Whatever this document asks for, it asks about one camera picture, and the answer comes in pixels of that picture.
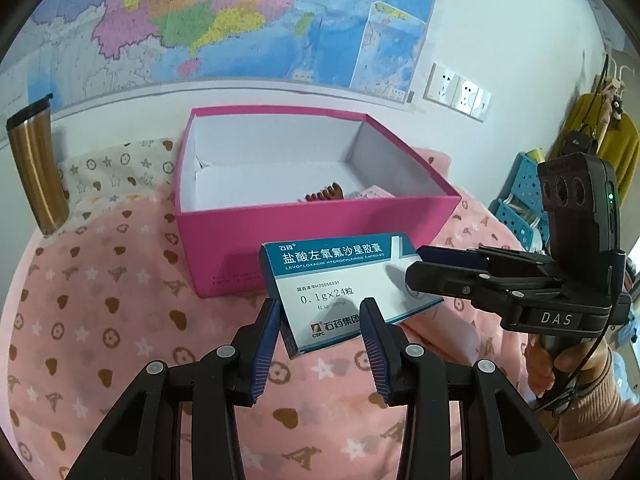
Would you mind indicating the gold metal tumbler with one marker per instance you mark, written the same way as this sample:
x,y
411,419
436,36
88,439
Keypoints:
x,y
37,175

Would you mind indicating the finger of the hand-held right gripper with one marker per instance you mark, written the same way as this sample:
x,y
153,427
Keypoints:
x,y
450,255
440,280

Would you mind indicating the yellow hanging garment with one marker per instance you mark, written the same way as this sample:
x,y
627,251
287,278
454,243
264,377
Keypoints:
x,y
620,140

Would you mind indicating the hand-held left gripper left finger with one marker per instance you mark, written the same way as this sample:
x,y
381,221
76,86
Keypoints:
x,y
265,350

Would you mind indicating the pink white packet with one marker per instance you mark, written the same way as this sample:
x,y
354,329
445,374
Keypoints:
x,y
372,192

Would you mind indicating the cream printed pillow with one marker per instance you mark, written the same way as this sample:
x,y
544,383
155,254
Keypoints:
x,y
115,170

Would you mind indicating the white wall socket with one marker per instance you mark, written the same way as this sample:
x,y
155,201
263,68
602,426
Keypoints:
x,y
466,95
442,84
481,105

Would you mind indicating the small plush toy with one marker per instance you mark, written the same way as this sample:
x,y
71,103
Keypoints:
x,y
612,102

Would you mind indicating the wall map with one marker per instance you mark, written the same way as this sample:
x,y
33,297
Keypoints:
x,y
200,20

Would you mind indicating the person's right forearm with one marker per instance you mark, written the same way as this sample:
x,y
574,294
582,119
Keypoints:
x,y
605,430

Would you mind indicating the person's right hand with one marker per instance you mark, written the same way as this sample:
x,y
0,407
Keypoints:
x,y
565,365

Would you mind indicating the blue white medicine box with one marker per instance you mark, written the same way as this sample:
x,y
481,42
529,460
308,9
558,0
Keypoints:
x,y
340,285

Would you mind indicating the pink cardboard box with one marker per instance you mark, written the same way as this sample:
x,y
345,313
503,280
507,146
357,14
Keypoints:
x,y
225,245

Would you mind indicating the pink printed blanket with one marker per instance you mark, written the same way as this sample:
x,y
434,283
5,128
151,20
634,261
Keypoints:
x,y
100,310

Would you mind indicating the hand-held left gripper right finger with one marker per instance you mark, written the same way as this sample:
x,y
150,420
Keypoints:
x,y
375,350

